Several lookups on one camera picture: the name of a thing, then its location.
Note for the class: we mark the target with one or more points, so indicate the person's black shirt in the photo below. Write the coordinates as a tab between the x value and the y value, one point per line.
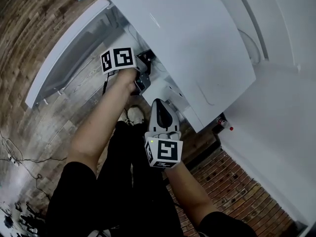
71	196

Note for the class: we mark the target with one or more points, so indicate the person's white shoe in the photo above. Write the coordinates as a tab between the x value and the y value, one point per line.
135	115

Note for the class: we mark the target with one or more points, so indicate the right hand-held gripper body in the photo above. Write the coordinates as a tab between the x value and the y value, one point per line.
165	152

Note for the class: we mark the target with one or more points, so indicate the black equipment stand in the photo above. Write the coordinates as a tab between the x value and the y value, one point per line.
27	218

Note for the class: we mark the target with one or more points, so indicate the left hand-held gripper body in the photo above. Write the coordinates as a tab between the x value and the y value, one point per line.
118	59

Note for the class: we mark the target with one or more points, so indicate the person's left forearm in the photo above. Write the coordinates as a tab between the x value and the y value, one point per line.
98	132

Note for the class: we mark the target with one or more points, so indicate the red-capped bottle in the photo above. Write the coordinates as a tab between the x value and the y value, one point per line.
223	123

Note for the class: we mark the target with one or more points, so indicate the person's black trousers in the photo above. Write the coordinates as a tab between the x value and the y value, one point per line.
123	181

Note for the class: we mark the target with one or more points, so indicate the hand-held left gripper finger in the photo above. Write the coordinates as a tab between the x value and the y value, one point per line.
147	58

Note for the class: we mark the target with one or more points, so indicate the person's right forearm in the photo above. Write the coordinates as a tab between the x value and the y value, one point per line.
190	194

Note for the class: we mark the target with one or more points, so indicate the white power strip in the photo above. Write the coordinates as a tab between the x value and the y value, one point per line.
12	160

